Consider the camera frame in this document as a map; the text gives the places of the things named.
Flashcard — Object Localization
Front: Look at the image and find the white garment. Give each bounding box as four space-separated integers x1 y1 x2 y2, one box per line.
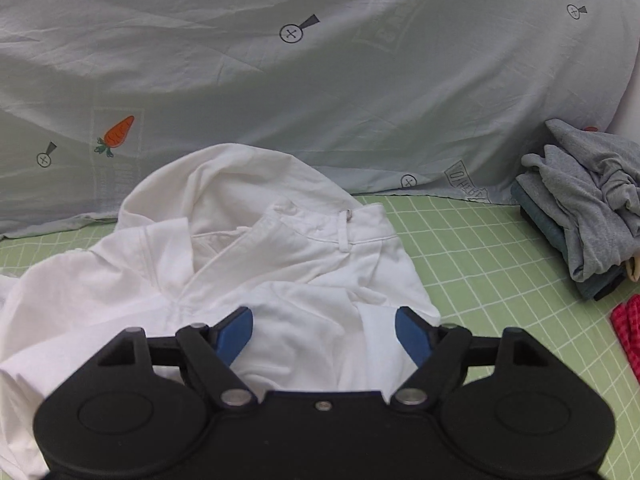
1 144 440 479

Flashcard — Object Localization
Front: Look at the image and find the dark teal folded garment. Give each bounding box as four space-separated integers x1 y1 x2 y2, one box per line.
511 181 627 301

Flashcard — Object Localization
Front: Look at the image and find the red patterned cloth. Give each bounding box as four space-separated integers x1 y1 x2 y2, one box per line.
610 294 640 382

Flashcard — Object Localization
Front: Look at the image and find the beige folded garment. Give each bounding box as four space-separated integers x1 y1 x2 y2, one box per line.
625 255 640 283

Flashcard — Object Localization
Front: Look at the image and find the grey folded garment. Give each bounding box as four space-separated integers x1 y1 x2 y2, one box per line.
516 119 639 282

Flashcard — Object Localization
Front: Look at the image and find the grey carrot print quilt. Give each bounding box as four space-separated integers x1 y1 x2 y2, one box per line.
1 0 639 235

